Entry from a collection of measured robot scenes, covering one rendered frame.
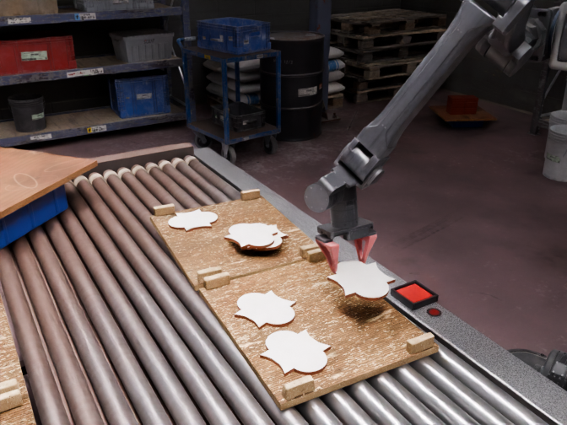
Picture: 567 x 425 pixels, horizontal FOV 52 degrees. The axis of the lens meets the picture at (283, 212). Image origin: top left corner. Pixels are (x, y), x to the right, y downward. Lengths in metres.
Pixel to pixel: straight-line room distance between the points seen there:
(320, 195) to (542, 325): 2.09
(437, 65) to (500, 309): 2.17
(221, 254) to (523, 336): 1.81
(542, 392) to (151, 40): 4.87
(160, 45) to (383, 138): 4.63
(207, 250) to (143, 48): 4.19
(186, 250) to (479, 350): 0.73
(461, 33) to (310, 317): 0.63
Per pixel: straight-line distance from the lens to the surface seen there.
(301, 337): 1.17
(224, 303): 1.29
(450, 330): 1.29
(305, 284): 1.35
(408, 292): 1.36
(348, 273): 1.22
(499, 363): 1.23
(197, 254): 1.48
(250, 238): 1.46
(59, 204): 1.82
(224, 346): 1.21
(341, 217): 1.18
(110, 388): 1.14
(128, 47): 5.51
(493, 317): 3.03
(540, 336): 2.98
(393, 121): 1.10
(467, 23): 1.06
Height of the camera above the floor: 1.66
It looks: 25 degrees down
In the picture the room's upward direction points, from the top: straight up
